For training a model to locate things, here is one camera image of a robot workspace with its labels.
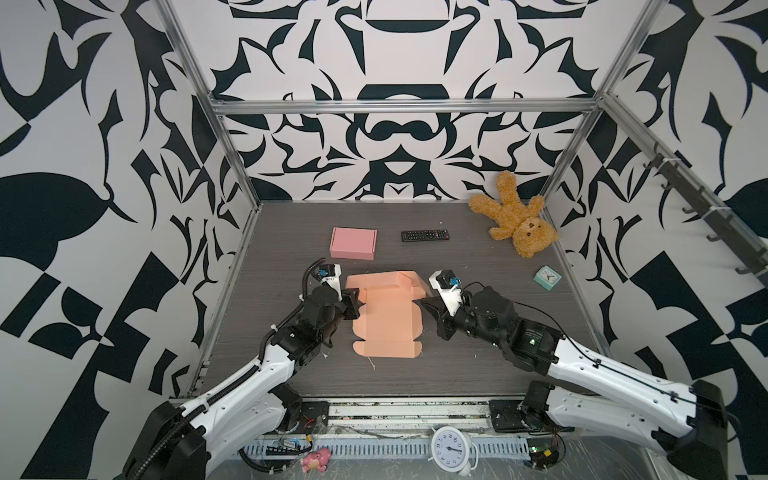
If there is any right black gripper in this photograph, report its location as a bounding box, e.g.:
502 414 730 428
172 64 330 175
419 295 507 352

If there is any peach paper box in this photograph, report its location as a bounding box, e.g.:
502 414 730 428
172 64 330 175
346 271 431 359

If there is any pink paper box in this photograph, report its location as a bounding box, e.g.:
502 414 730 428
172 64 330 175
329 227 377 261

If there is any black tv remote control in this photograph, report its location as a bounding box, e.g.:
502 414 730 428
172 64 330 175
401 229 450 243

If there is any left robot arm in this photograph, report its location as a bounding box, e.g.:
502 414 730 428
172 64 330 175
119 258 363 479

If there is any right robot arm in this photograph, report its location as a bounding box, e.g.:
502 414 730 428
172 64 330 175
417 285 728 479

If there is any small green alarm clock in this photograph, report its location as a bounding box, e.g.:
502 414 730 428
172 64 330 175
534 266 562 291

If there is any brown teddy bear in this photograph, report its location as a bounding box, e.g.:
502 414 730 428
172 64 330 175
469 171 558 258

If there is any green circuit board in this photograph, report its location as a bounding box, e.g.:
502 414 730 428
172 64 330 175
264 437 314 456

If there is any white round table clock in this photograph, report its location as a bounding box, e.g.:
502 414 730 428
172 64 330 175
429 426 479 477

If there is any small pink toy figure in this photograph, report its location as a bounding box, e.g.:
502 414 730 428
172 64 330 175
301 447 332 473

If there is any black electronics module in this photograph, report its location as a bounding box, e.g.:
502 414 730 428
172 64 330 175
524 435 567 471

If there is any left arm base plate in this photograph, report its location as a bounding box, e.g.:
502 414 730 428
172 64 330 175
288 400 330 435

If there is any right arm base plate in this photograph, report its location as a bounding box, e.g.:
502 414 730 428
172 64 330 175
488 400 574 434

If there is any black corrugated cable conduit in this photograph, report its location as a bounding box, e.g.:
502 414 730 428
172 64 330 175
128 413 199 480

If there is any black wall hook rack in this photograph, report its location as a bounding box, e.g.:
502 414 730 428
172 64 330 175
644 141 767 287

